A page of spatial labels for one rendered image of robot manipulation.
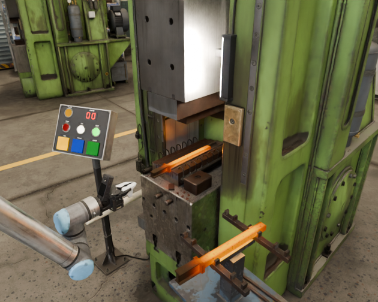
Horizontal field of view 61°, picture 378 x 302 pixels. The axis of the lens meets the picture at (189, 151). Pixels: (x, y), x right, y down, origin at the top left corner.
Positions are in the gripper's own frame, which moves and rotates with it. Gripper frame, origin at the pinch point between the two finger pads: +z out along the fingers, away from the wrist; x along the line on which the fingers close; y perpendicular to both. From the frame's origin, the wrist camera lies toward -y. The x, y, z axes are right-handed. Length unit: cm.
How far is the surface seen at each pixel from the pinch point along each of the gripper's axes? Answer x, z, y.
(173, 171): 4.3, 21.3, 1.4
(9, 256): -117, -37, 100
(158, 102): -4.7, 21.3, -32.2
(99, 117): -47, 14, -16
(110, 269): -51, 8, 99
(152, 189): -5.6, 15.3, 13.4
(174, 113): 6.2, 21.3, -29.7
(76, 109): -62, 8, -18
